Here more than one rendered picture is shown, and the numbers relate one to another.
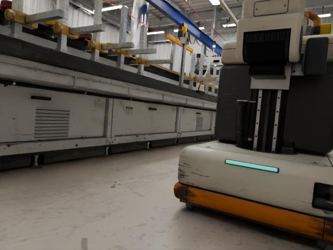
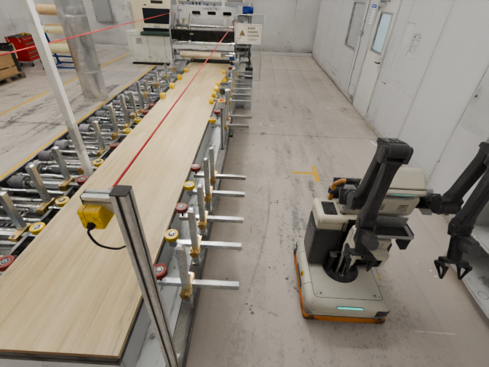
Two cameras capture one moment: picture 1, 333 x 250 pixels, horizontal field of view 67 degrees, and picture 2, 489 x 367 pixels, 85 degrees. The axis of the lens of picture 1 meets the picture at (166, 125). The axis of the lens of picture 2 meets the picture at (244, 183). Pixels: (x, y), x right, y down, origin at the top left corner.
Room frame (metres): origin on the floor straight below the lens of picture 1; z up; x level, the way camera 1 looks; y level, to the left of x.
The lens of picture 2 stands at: (0.37, 0.89, 2.08)
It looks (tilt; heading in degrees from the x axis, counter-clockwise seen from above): 36 degrees down; 331
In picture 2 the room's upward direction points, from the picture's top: 2 degrees clockwise
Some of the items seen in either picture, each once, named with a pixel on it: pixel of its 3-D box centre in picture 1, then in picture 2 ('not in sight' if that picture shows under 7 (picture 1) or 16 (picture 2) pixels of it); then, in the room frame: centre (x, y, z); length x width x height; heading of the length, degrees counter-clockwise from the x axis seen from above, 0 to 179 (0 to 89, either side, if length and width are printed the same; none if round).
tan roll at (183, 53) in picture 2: not in sight; (211, 54); (5.68, -1.20, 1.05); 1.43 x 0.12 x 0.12; 60
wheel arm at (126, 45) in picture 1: (106, 47); (211, 218); (1.64, 0.43, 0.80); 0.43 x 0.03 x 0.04; 60
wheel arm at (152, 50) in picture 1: (130, 52); (215, 193); (1.86, 0.31, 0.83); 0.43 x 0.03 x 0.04; 60
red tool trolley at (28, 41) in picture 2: not in sight; (25, 50); (11.28, 2.58, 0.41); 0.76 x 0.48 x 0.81; 157
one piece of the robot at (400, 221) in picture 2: not in sight; (383, 231); (0.93, -0.34, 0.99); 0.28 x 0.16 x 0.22; 60
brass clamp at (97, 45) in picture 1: (98, 46); (203, 220); (1.65, 0.49, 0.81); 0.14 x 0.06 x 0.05; 150
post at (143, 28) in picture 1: (141, 54); (212, 173); (2.07, 0.25, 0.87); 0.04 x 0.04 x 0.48; 60
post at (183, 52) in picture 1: (182, 65); (222, 129); (2.71, -0.12, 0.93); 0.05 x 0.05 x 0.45; 60
